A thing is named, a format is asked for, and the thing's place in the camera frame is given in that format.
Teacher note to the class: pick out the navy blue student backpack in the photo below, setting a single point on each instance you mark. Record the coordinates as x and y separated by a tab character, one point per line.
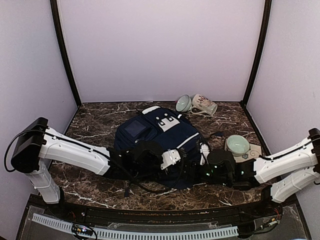
171	130

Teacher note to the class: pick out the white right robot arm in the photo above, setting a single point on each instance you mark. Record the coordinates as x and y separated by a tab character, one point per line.
300	162

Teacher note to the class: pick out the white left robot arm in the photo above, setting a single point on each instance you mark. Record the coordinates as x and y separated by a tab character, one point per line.
39	142

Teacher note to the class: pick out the upright celadon bowl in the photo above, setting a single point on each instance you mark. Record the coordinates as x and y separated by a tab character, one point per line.
237	145

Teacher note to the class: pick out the white floral mug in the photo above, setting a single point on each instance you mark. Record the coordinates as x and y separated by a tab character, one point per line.
203	105

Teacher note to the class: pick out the tipped celadon bowl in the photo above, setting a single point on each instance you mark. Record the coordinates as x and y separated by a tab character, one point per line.
183	104

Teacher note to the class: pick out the small green circuit board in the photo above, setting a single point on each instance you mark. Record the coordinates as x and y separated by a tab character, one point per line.
81	230

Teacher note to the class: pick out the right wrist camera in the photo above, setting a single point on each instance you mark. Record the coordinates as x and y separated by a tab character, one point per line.
204	156

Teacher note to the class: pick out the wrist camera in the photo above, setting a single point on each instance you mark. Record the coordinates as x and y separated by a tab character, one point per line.
170	157
204	156

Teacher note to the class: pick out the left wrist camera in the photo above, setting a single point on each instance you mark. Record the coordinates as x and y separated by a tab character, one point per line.
170	157

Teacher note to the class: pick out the right black frame post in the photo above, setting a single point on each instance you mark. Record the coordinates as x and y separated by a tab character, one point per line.
258	53

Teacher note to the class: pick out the black frame post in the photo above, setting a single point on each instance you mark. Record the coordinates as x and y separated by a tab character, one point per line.
258	53
63	52

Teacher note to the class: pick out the black front rail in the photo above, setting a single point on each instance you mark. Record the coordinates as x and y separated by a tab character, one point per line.
238	214

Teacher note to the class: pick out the grey slotted cable duct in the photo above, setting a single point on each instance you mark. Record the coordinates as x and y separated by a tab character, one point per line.
122	232

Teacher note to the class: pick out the left black frame post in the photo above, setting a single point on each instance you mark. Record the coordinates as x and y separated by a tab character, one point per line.
63	52

